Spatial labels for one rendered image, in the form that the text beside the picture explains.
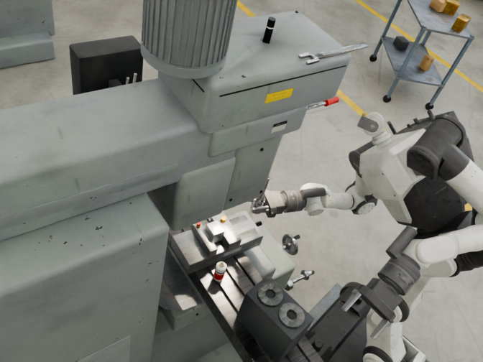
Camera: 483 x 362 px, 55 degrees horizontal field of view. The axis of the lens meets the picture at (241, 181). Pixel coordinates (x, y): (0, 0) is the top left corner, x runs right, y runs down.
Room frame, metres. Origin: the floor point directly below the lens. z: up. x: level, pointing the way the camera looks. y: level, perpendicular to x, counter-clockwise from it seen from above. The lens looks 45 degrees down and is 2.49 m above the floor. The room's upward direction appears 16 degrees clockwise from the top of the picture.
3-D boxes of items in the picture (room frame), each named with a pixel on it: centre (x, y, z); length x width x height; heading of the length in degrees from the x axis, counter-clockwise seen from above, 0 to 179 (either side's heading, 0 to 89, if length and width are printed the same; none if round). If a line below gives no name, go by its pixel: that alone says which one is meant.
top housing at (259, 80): (1.11, 0.05, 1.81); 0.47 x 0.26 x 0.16; 136
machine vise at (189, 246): (1.15, 0.02, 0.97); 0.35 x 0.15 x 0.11; 133
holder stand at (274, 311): (0.84, -0.25, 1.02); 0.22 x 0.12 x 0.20; 56
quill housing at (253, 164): (1.12, 0.04, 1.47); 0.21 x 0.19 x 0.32; 46
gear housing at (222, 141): (1.09, 0.07, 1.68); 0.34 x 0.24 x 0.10; 136
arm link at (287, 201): (1.23, -0.16, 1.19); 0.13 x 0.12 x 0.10; 28
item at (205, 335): (1.14, 0.02, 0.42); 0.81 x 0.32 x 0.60; 136
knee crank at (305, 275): (1.40, -0.43, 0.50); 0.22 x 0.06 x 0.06; 136
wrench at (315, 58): (1.16, -0.15, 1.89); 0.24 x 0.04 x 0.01; 137
